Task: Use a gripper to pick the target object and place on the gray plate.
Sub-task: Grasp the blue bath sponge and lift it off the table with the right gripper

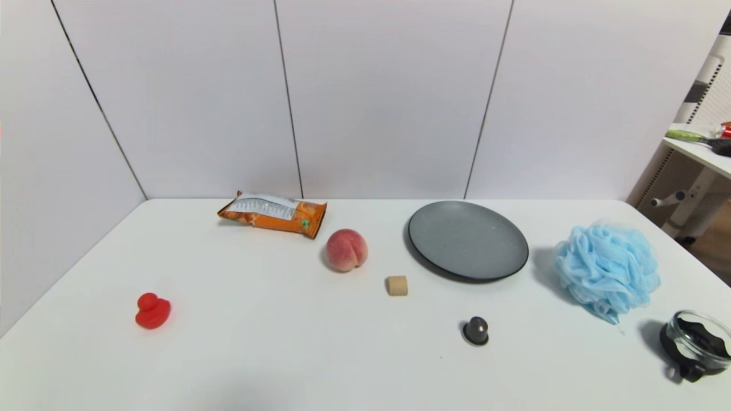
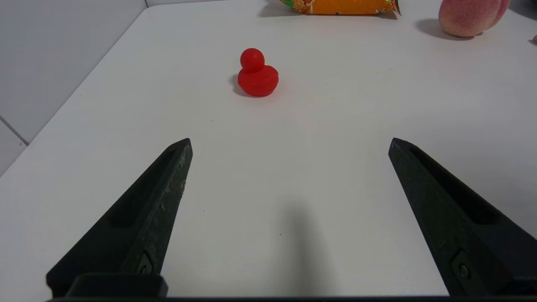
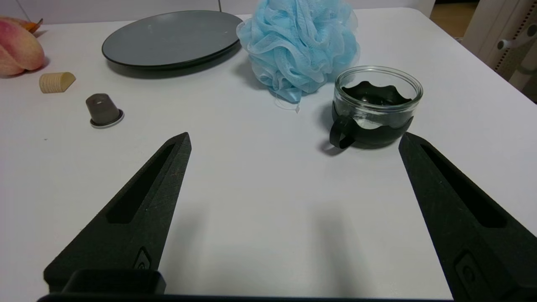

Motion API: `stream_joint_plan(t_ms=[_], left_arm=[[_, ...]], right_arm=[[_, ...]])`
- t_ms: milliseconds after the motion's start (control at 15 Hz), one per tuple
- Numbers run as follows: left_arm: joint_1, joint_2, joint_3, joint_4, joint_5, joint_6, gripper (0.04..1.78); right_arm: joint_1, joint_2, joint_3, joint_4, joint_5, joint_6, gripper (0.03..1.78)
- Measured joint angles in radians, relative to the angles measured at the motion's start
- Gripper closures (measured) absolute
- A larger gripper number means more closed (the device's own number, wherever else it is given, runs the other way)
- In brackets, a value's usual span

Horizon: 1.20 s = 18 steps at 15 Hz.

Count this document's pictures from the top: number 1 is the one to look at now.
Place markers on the blue mesh bath loofah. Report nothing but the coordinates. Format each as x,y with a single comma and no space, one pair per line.
608,268

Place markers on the gray round plate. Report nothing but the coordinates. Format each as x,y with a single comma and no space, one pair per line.
468,240

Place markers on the pink peach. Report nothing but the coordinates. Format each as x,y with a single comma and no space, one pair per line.
345,250

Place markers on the orange snack bag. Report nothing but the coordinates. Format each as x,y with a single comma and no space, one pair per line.
280,214

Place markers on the small tan cork cylinder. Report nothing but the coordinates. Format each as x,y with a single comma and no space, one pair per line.
397,286

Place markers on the small dark round knob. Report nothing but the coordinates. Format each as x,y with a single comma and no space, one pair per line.
476,331

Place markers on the red rubber duck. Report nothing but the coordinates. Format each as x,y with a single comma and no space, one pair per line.
153,314

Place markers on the white side desk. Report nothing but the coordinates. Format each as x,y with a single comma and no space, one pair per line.
694,194

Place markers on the glass bowl on black base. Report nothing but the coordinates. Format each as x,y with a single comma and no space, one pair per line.
698,345

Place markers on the black brush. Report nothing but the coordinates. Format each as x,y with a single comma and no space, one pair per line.
722,148

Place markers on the white perforated panel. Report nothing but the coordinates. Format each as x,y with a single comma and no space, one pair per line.
711,85

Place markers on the red packet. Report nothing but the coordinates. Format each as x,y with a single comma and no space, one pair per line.
726,131

